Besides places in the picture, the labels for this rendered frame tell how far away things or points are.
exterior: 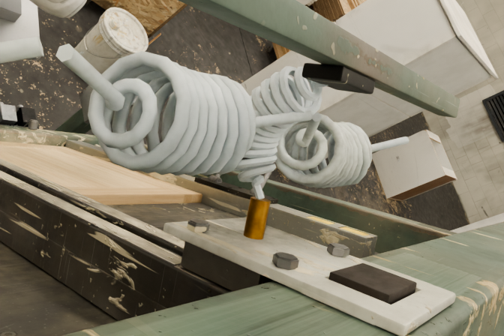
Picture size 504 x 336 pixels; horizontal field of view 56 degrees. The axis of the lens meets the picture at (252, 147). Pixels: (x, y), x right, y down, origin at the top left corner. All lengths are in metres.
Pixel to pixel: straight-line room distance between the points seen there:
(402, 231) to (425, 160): 4.68
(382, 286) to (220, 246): 0.11
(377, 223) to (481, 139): 7.93
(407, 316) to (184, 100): 0.17
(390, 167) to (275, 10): 5.67
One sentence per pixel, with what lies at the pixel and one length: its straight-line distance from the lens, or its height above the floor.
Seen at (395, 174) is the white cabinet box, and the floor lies 0.20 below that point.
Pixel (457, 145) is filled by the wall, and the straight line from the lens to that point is 9.07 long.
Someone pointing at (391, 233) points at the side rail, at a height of 1.63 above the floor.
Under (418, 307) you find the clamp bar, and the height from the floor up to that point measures 1.91.
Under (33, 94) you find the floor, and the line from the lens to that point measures 2.72.
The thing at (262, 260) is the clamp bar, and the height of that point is 1.83.
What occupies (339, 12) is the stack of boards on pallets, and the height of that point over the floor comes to 0.40.
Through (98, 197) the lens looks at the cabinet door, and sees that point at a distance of 0.88.
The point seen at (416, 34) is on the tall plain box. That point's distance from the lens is 3.13.
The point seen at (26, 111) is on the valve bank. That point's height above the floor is 0.76.
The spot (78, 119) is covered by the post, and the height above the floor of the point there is 0.69.
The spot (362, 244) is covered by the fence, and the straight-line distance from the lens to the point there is 0.85.
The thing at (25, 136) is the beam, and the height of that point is 0.90.
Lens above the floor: 2.02
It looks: 32 degrees down
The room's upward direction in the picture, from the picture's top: 61 degrees clockwise
